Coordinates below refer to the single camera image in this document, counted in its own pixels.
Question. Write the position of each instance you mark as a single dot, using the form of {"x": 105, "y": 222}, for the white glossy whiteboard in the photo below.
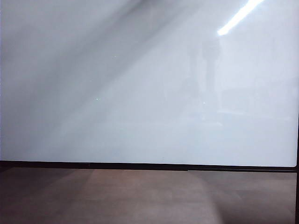
{"x": 116, "y": 81}

